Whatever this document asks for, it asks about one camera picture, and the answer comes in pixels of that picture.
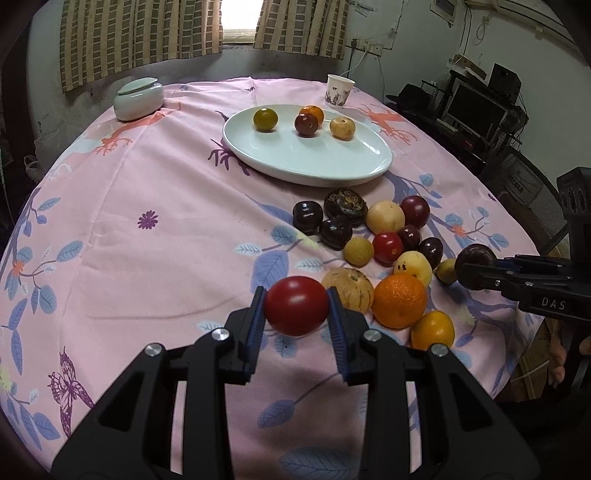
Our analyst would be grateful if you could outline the dark purple passion fruit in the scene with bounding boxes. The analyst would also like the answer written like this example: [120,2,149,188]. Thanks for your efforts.
[455,244,497,290]

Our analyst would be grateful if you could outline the pale yellow round pear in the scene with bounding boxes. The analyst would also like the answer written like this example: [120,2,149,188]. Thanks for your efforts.
[366,201,406,234]

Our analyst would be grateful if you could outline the dark brown wrinkled fruit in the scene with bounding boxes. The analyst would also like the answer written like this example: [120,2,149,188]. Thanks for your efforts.
[324,188,368,227]

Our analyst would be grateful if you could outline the small yellow lime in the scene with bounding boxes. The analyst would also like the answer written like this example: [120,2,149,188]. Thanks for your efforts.
[434,258,458,286]

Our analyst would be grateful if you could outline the dark plum right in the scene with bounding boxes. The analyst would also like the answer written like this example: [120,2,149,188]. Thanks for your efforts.
[418,237,443,269]

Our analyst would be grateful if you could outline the small yellow-orange citrus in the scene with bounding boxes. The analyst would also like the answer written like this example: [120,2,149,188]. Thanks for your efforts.
[411,310,455,350]

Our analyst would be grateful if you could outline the yellow spotted fruit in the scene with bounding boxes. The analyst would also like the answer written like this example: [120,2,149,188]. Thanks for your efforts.
[393,250,433,287]

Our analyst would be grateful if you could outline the small dark plum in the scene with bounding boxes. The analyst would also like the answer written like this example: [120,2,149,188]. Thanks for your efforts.
[397,225,422,251]

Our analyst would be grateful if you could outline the red plum back right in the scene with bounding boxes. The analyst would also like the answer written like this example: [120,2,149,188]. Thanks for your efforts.
[400,195,431,229]

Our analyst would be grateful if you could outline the large orange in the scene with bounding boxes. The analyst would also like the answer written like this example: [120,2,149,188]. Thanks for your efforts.
[372,273,428,330]

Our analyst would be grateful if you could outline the small red tomato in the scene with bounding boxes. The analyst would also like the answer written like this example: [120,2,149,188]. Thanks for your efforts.
[373,232,405,267]

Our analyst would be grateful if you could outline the small yellow-green fruit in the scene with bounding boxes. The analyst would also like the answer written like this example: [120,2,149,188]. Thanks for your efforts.
[342,237,375,267]

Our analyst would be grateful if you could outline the large striped pepino melon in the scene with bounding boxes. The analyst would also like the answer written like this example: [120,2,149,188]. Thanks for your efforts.
[322,267,374,314]

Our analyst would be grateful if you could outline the computer monitor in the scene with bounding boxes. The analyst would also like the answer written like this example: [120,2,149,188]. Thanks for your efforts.
[442,77,508,141]

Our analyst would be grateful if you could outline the dark plum front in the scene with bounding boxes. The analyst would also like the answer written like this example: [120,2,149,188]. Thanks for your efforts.
[320,216,353,251]

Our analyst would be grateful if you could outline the pink printed tablecloth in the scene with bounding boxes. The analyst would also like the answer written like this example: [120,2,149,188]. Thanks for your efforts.
[1,78,543,479]

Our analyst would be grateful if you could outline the dark cherry plum left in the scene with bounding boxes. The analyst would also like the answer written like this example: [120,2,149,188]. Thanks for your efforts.
[293,200,324,235]

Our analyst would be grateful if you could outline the striped yellow pepino melon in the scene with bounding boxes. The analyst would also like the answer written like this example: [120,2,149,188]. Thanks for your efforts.
[329,116,356,141]

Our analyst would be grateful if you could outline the dark red plum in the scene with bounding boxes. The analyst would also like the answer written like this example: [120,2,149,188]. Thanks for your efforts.
[294,112,318,138]

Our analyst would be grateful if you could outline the patterned paper cup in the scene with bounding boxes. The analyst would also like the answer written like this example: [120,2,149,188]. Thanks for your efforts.
[325,74,356,107]

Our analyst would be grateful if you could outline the white oval plate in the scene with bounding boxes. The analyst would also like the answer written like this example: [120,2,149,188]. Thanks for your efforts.
[222,104,393,187]

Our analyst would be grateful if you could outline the orange mandarin on plate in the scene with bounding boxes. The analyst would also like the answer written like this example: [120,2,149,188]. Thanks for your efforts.
[300,105,325,126]

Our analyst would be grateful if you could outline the green-yellow citrus fruit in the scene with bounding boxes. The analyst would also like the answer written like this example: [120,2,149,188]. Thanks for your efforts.
[252,107,279,133]

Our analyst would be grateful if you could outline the right checkered curtain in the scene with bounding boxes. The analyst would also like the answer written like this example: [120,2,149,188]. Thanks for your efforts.
[253,0,349,60]

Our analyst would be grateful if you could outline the checkered curtain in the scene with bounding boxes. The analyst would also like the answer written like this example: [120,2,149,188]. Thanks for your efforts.
[253,0,349,60]
[59,0,223,92]

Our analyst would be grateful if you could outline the white lidded ceramic jar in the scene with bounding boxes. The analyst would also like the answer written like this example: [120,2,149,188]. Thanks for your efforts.
[113,77,164,122]

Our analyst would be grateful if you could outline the left checkered curtain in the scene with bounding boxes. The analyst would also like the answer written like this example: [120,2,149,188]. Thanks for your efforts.
[59,0,223,92]

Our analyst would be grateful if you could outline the wall power strip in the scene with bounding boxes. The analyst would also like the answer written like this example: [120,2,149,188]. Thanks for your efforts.
[348,39,384,57]

